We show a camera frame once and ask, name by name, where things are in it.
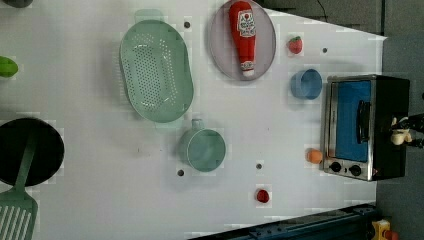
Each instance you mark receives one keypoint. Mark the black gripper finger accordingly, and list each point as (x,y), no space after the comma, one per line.
(415,122)
(417,143)

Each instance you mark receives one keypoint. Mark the plush peeled banana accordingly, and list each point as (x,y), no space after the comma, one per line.
(401,136)

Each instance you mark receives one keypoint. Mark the toaster oven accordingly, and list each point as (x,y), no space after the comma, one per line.
(359,111)

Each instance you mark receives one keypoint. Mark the yellow red emergency button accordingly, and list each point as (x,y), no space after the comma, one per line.
(383,231)

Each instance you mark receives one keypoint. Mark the orange plush ball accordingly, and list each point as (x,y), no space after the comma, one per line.
(314,156)

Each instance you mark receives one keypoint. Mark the blue bowl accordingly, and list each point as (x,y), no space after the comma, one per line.
(306,84)

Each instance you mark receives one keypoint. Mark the plush strawberry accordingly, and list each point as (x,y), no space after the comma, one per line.
(295,45)

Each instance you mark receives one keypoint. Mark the red plush ketchup bottle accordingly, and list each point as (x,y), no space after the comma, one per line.
(243,31)

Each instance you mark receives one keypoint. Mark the grey round plate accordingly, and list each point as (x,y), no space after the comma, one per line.
(223,49)

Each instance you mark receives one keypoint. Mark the black round pan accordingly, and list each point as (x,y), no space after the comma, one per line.
(49,151)

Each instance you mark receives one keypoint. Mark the green slotted spatula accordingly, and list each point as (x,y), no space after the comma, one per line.
(18,208)

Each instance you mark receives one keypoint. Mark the green plush vegetable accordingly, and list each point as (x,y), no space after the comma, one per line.
(8,67)

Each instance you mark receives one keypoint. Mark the blue metal frame rail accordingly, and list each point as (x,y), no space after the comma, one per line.
(350,223)

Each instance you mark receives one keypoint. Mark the green cup with handle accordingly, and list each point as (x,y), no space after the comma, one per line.
(201,148)

